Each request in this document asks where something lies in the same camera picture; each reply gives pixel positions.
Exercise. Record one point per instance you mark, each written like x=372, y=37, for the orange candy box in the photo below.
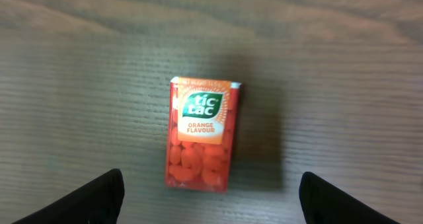
x=201, y=134

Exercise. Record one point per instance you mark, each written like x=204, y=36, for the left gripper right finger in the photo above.
x=330, y=207

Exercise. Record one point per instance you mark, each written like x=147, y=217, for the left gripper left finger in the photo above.
x=89, y=201

